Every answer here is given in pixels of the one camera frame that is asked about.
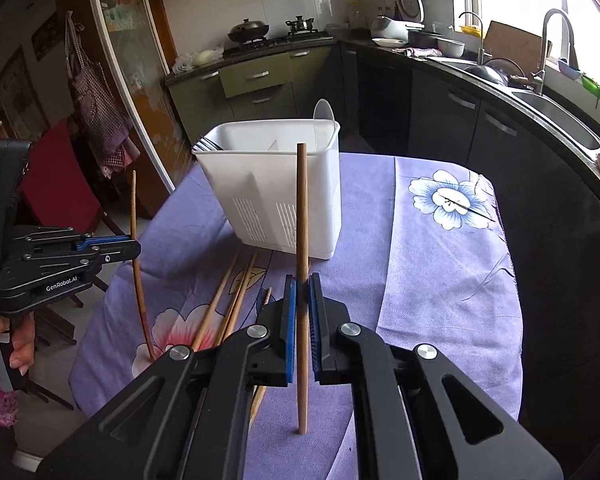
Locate dark kitchen cabinet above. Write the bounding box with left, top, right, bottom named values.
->
left=337, top=40, right=600, bottom=480

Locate small black faucet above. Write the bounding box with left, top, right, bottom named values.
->
left=457, top=11, right=489, bottom=64

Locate checkered apron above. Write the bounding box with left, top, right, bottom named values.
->
left=64, top=10, right=142, bottom=179

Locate person's left hand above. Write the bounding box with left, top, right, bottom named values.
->
left=0, top=309, right=37, bottom=377

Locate wall picture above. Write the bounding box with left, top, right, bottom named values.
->
left=30, top=12, right=67, bottom=61

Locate red wooden chair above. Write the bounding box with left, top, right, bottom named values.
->
left=17, top=120, right=112, bottom=307

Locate green kitchen cabinet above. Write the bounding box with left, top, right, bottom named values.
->
left=162, top=42, right=342, bottom=147

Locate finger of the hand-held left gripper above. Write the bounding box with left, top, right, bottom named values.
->
left=12, top=227, right=131, bottom=252
left=25, top=241, right=142, bottom=281

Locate purple floral tablecloth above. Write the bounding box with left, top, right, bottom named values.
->
left=70, top=152, right=524, bottom=480

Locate black inner cooker pot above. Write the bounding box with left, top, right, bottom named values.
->
left=407, top=30, right=446, bottom=50

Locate steel kitchen sink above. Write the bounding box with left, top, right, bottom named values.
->
left=510, top=87, right=600, bottom=154

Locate brown wooden chopstick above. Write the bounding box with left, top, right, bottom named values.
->
left=131, top=170, right=157, bottom=362
left=249, top=287, right=273, bottom=427
left=222, top=255, right=259, bottom=342
left=191, top=252, right=242, bottom=352
left=296, top=143, right=311, bottom=434
left=214, top=254, right=255, bottom=347

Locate white bowl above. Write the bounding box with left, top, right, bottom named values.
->
left=436, top=37, right=467, bottom=59

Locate wooden cutting board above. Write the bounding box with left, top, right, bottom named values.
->
left=482, top=20, right=546, bottom=69

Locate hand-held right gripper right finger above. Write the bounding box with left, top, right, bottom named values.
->
left=307, top=272, right=563, bottom=480

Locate gas stove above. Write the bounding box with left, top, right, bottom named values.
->
left=222, top=31, right=336, bottom=57

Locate white plastic spoon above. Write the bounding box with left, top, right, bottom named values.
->
left=312, top=99, right=337, bottom=124

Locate white plastic bag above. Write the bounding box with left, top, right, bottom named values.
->
left=172, top=46, right=226, bottom=74

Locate black wok with lid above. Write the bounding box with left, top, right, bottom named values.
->
left=227, top=18, right=271, bottom=45

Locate small steel pot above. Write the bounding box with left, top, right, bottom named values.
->
left=285, top=16, right=317, bottom=36

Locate dark wok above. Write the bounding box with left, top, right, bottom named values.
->
left=462, top=57, right=527, bottom=86

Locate white rice cooker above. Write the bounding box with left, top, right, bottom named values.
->
left=370, top=0, right=427, bottom=44

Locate tall steel faucet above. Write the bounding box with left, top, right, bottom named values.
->
left=530, top=8, right=579, bottom=96

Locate glass sliding door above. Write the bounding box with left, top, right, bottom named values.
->
left=84, top=0, right=182, bottom=197

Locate white plastic utensil holder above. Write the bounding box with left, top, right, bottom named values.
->
left=192, top=119, right=342, bottom=261

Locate pink dish cloth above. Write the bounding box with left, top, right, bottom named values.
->
left=392, top=46, right=443, bottom=59

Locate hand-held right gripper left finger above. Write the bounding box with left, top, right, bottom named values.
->
left=32, top=275, right=297, bottom=480

